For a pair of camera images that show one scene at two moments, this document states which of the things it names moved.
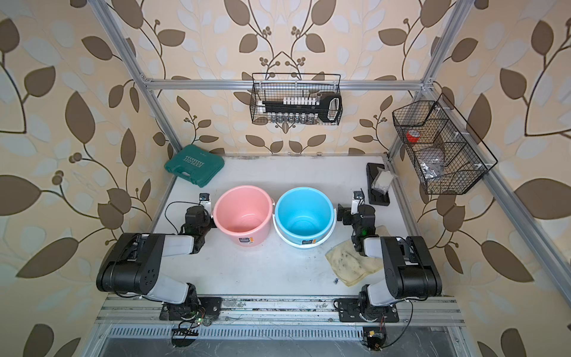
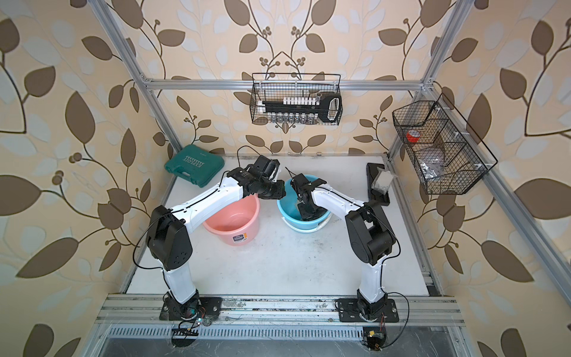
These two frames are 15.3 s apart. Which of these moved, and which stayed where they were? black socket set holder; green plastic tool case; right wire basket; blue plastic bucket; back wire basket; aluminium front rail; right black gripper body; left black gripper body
Moved: left black gripper body; right black gripper body; blue plastic bucket
Stayed: black socket set holder; right wire basket; green plastic tool case; aluminium front rail; back wire basket
